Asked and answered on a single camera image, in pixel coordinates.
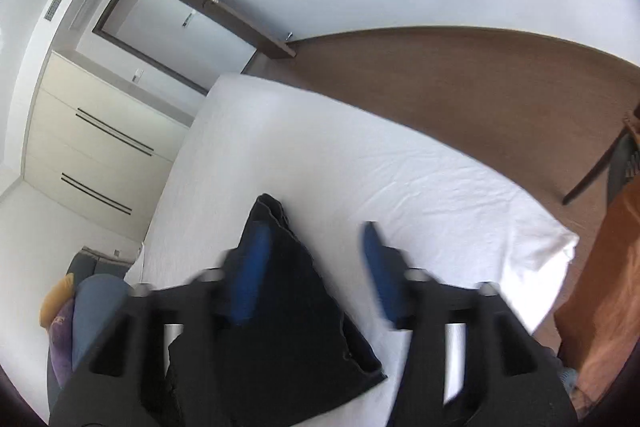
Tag cream wardrobe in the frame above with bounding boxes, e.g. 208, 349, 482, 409
20, 49, 196, 243

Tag orange curtain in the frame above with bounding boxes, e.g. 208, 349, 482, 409
552, 187, 640, 388

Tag brown wooden door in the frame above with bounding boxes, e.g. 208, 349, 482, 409
116, 0, 297, 59

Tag yellow pillow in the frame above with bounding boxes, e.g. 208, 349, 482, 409
39, 273, 76, 329

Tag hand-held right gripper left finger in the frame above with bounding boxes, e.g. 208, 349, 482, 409
50, 222, 273, 427

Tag wooden chair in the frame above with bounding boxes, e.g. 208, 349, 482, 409
562, 104, 640, 208

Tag rolled blue duvet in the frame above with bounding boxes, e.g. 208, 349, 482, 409
71, 273, 133, 370

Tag dark grey headboard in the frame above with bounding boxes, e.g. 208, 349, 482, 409
65, 252, 133, 280

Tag bed with white sheet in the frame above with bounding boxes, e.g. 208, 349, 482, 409
122, 73, 581, 408

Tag purple pillow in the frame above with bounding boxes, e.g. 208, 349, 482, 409
47, 299, 76, 388

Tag black denim pants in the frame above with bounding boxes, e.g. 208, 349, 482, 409
165, 193, 388, 427

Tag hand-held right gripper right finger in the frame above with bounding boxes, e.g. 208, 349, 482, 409
361, 221, 581, 427

